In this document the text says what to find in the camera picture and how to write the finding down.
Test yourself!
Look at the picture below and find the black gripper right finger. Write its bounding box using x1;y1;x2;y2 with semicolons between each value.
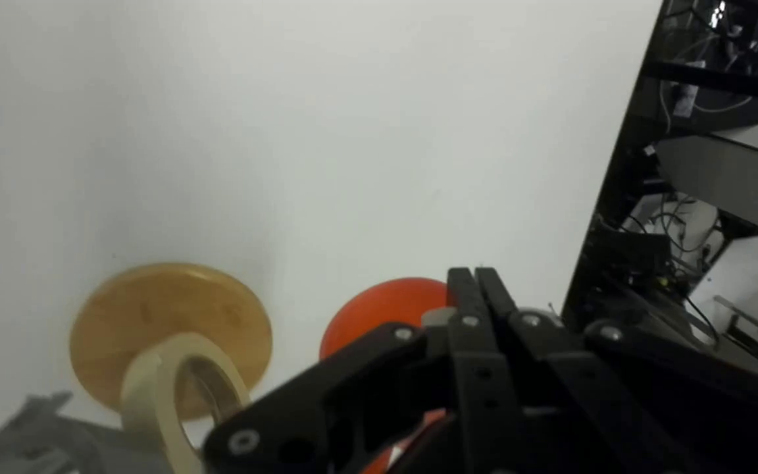
473;266;758;474

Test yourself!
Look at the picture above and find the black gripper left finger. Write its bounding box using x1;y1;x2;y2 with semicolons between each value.
201;266;522;474

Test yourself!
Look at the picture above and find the grey duct tape roll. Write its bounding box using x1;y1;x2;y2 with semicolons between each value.
0;390;171;474

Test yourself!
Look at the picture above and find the beige masking tape roll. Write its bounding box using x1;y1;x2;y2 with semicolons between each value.
119;328;255;474

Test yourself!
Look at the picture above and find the wooden mug stand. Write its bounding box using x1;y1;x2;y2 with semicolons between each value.
69;260;273;420

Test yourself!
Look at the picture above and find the black metal frame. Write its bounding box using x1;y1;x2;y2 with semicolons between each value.
562;0;758;390

